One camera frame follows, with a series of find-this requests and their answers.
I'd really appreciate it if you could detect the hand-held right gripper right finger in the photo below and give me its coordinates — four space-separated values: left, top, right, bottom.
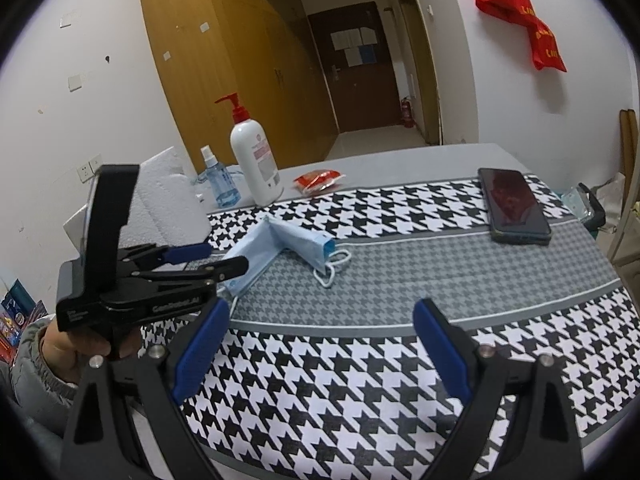
413 298 586 480

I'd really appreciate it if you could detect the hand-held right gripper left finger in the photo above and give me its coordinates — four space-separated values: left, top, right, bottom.
60 297 231 480

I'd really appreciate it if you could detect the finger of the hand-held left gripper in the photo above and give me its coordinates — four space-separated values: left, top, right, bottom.
135 256 249 284
145 242 212 266

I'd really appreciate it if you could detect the white foam box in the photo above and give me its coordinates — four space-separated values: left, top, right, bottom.
64 146 212 262

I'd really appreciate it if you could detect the blue face mask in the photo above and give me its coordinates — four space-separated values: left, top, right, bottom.
219 211 352 307

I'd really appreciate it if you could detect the person's left forearm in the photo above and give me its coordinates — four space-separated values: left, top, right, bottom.
9 317 81 413

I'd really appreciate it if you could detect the person's left hand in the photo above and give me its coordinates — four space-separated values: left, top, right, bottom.
42 321 143 386

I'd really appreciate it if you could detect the clear blue spray bottle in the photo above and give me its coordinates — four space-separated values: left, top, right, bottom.
200 145 241 209

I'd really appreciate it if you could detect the houndstooth table mat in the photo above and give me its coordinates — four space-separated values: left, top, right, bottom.
139 174 640 480

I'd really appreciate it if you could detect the colourful printed box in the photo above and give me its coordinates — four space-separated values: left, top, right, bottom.
0 279 49 367

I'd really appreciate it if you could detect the white pump bottle red cap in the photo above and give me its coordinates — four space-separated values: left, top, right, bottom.
215 92 285 207

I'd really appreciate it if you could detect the red snack packet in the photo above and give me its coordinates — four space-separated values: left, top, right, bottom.
292 169 347 196

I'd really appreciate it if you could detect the black smartphone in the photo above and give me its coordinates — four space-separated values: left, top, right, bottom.
477 167 553 246

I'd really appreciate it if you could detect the wooden wardrobe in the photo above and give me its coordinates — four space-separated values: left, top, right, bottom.
137 0 337 177

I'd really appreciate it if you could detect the light blue mask pack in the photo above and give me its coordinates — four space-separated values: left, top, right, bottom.
562 187 591 222

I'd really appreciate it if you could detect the dark brown door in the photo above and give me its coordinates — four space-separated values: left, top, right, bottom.
307 2 417 134

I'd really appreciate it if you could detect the blue and white notice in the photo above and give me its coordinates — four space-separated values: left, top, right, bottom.
345 45 377 66

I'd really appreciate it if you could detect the white paper notice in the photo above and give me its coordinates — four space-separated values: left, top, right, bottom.
332 29 376 52

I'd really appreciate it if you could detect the wooden side door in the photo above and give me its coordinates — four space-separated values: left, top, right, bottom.
390 0 442 144

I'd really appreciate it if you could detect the red plastic bag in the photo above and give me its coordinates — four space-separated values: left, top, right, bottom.
470 0 569 72

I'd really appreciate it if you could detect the white double wall outlet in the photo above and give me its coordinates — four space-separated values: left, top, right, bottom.
77 154 104 184

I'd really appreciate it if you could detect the black metal frame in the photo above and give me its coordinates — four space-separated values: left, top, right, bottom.
577 183 607 234

